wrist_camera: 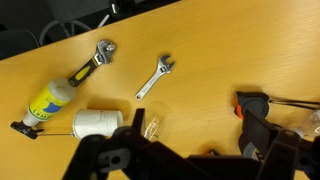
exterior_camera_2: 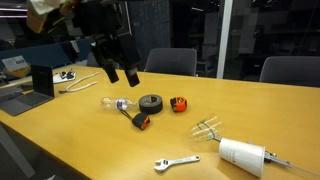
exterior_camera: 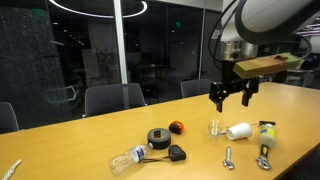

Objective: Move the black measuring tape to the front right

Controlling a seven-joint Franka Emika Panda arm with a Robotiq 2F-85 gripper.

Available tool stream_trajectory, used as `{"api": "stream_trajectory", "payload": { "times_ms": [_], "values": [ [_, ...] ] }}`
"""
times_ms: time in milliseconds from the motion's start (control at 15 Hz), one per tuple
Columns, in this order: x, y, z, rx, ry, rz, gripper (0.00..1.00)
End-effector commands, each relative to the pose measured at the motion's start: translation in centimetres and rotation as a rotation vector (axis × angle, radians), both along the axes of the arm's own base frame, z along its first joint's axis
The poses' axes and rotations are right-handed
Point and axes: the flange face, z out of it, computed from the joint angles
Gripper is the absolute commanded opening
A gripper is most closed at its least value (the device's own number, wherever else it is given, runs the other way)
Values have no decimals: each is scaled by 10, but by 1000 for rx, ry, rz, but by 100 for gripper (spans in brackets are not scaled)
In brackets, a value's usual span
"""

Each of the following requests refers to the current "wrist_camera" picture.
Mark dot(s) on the black orange measuring tape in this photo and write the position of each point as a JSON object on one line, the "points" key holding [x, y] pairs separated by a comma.
{"points": [[255, 101]]}

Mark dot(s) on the clear plastic cup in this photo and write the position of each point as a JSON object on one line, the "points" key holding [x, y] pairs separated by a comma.
{"points": [[152, 128]]}

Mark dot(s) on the white stick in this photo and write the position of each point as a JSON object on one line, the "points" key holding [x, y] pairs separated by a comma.
{"points": [[103, 20]]}

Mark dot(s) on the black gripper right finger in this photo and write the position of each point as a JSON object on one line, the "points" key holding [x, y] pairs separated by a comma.
{"points": [[258, 131]]}

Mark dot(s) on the grey chair base hoop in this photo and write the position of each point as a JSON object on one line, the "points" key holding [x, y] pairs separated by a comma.
{"points": [[71, 26]]}

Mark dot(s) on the white plastic cylinder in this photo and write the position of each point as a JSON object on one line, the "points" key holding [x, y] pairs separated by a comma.
{"points": [[98, 121]]}

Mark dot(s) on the white bottle yellow blue label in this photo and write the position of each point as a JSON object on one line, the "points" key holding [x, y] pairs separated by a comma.
{"points": [[50, 100]]}

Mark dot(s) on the black office chair seat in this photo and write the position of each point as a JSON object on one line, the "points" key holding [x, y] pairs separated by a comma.
{"points": [[16, 43]]}

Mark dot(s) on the crumpled clear plastic wrapper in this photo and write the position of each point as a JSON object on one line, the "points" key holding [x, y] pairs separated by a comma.
{"points": [[311, 123]]}

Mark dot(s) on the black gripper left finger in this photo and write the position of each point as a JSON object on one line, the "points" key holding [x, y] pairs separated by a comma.
{"points": [[138, 121]]}

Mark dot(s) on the small silver adjustable wrench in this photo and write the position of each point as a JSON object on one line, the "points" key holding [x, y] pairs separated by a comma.
{"points": [[154, 80]]}

